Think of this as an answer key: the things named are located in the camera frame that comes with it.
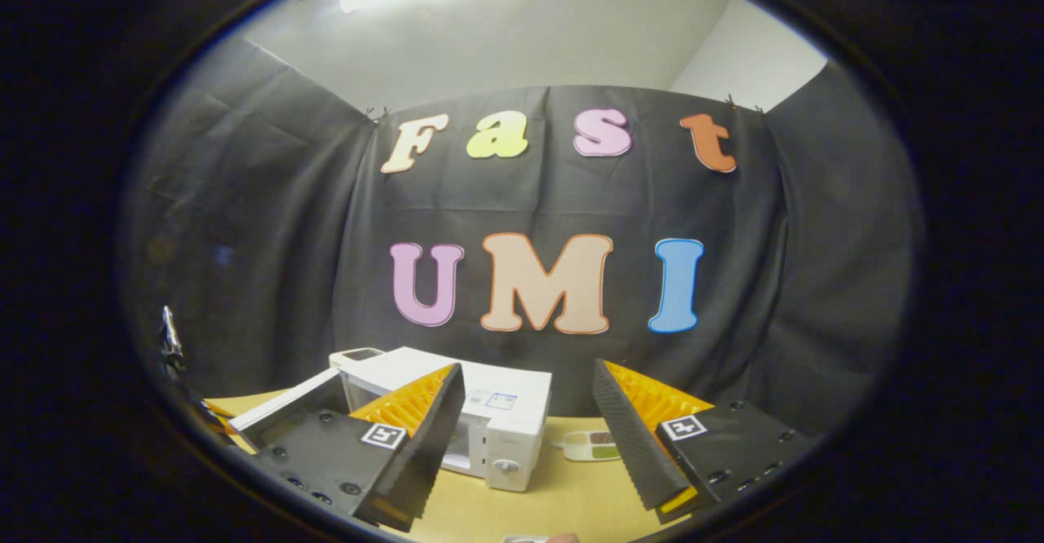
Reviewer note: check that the black backdrop cloth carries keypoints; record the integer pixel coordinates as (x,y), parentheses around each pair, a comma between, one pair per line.
(530,200)

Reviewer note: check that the white toaster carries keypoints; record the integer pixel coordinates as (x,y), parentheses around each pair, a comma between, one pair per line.
(352,355)

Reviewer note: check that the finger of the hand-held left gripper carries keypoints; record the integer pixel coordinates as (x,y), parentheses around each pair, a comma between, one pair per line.
(217,422)

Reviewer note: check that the white divided seasoning dish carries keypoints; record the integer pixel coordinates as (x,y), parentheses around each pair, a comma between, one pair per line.
(587,445)

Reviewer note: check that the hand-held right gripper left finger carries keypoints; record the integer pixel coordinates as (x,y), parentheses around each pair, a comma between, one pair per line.
(428,445)

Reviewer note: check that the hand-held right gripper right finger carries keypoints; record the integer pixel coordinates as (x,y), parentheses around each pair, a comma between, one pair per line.
(632,437)

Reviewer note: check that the white microwave oven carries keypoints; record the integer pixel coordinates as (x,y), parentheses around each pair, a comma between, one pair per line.
(522,429)

